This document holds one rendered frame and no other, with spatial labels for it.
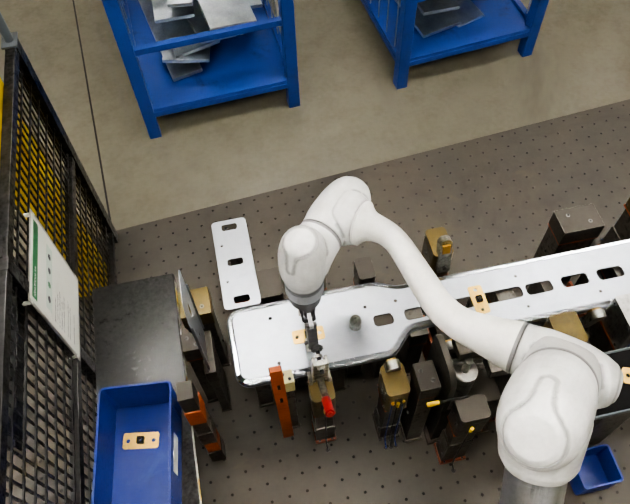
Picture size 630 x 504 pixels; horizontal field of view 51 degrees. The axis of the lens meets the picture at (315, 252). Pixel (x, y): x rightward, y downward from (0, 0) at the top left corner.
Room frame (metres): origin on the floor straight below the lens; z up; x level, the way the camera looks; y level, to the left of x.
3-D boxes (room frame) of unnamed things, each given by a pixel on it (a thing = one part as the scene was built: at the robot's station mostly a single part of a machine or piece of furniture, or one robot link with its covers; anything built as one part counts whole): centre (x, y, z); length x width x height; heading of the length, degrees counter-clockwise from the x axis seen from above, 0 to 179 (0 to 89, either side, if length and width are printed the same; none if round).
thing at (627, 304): (0.69, -0.79, 0.90); 0.13 x 0.08 x 0.41; 10
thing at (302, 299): (0.73, 0.03, 1.28); 0.09 x 0.09 x 0.06
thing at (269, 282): (0.92, 0.14, 0.84); 0.12 x 0.07 x 0.28; 10
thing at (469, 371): (0.59, -0.37, 0.94); 0.18 x 0.13 x 0.49; 100
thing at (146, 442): (0.46, 0.43, 1.04); 0.08 x 0.04 x 0.01; 90
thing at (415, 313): (0.78, -0.25, 0.84); 0.12 x 0.05 x 0.29; 10
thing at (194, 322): (0.70, 0.29, 1.17); 0.12 x 0.01 x 0.34; 10
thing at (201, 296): (0.81, 0.32, 0.88); 0.08 x 0.08 x 0.36; 10
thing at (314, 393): (0.55, 0.00, 0.87); 0.10 x 0.07 x 0.35; 10
